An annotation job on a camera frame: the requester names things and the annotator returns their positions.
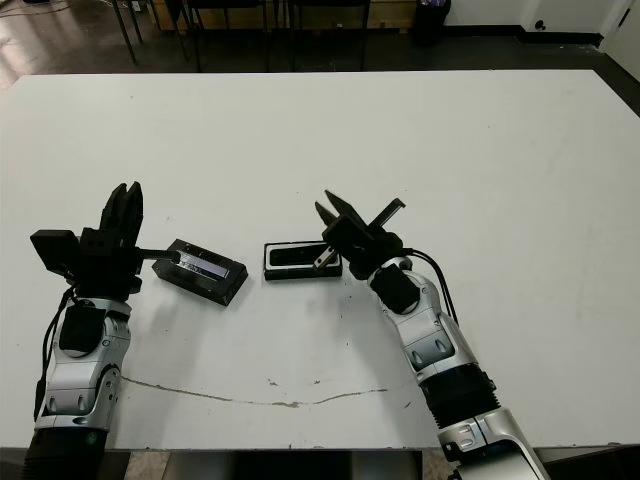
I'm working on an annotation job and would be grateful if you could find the black box lid with window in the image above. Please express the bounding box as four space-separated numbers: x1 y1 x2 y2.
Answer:
152 238 250 306

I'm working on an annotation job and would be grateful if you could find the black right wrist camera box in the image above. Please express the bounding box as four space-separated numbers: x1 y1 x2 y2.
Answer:
322 212 376 245

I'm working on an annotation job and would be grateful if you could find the black box base white insert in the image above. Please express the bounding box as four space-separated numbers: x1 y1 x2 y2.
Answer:
263 239 344 282

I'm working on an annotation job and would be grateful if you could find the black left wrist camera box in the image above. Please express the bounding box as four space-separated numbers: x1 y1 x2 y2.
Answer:
29 228 84 282

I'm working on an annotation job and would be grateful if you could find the black trash bin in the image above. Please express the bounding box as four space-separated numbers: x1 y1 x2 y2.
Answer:
413 0 453 48

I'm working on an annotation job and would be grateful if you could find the black metal furniture leg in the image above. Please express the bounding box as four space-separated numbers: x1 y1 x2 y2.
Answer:
112 0 146 65

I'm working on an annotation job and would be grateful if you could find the black metal chair frame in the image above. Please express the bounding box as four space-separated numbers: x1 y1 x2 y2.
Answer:
289 0 372 73
185 0 275 74

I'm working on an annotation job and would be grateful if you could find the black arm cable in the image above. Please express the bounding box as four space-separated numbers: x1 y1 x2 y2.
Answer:
399 247 459 322
32 287 76 422

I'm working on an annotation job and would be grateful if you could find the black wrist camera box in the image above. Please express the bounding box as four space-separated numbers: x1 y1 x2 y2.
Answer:
322 212 376 245
29 228 84 282

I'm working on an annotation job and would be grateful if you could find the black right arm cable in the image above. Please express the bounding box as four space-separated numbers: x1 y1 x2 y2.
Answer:
399 247 459 322

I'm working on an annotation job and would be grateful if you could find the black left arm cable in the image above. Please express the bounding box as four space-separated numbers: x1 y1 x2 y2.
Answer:
32 287 76 422

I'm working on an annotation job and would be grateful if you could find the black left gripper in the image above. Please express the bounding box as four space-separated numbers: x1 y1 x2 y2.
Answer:
73 180 180 304

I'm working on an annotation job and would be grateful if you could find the white door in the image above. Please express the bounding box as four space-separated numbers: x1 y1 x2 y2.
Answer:
601 0 640 54

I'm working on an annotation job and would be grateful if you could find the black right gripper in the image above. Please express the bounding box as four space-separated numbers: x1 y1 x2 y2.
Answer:
313 188 407 282

